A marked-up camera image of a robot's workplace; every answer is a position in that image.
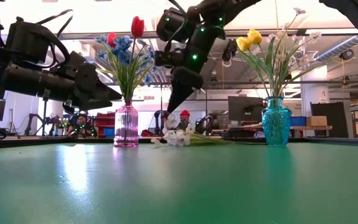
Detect large black panel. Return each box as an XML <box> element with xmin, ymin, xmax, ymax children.
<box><xmin>310</xmin><ymin>101</ymin><xmax>354</xmax><ymax>138</ymax></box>

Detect brown cardboard box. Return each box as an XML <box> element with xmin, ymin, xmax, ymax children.
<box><xmin>305</xmin><ymin>115</ymin><xmax>328</xmax><ymax>127</ymax></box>

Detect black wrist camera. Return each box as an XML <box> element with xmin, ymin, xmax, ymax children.
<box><xmin>155</xmin><ymin>6</ymin><xmax>197</xmax><ymax>44</ymax></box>
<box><xmin>5</xmin><ymin>16</ymin><xmax>54</xmax><ymax>65</ymax></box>

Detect pink ribbed glass vase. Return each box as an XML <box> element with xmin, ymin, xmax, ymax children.
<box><xmin>113</xmin><ymin>100</ymin><xmax>139</xmax><ymax>147</ymax></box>

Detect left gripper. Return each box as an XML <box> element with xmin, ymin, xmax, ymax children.
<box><xmin>37</xmin><ymin>51</ymin><xmax>123</xmax><ymax>114</ymax></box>

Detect silver corrugated ceiling duct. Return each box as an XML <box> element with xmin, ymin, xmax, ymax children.
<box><xmin>314</xmin><ymin>35</ymin><xmax>358</xmax><ymax>62</ymax></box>

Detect black hanging cable reel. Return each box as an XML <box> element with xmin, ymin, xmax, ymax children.
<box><xmin>339</xmin><ymin>49</ymin><xmax>355</xmax><ymax>61</ymax></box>
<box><xmin>221</xmin><ymin>39</ymin><xmax>239</xmax><ymax>62</ymax></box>

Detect blue textured glass vase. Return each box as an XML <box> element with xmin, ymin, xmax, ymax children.
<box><xmin>261</xmin><ymin>96</ymin><xmax>292</xmax><ymax>147</ymax></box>

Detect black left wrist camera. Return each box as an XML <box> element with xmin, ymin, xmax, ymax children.
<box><xmin>5</xmin><ymin>16</ymin><xmax>54</xmax><ymax>65</ymax></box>

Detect red storage bins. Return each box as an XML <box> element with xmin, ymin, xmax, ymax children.
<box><xmin>95</xmin><ymin>111</ymin><xmax>116</xmax><ymax>128</ymax></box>

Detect white artificial flower bunch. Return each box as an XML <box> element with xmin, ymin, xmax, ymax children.
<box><xmin>150</xmin><ymin>113</ymin><xmax>235</xmax><ymax>148</ymax></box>
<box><xmin>265</xmin><ymin>6</ymin><xmax>323</xmax><ymax>98</ymax></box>

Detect white square column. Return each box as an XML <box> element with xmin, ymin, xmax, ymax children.
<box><xmin>300</xmin><ymin>63</ymin><xmax>329</xmax><ymax>116</ymax></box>

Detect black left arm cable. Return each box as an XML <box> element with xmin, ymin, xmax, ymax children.
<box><xmin>35</xmin><ymin>8</ymin><xmax>74</xmax><ymax>71</ymax></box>

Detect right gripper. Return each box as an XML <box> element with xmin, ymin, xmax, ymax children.
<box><xmin>154</xmin><ymin>15</ymin><xmax>227</xmax><ymax>115</ymax></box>

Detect person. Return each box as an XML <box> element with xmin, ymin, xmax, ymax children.
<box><xmin>177</xmin><ymin>109</ymin><xmax>195</xmax><ymax>131</ymax></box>

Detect green table mat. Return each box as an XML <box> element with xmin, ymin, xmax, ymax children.
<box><xmin>0</xmin><ymin>141</ymin><xmax>358</xmax><ymax>224</ymax></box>

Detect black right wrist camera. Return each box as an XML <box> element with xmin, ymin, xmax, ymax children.
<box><xmin>155</xmin><ymin>6</ymin><xmax>197</xmax><ymax>44</ymax></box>

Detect black metal rack frame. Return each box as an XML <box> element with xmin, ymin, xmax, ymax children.
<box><xmin>40</xmin><ymin>81</ymin><xmax>260</xmax><ymax>138</ymax></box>

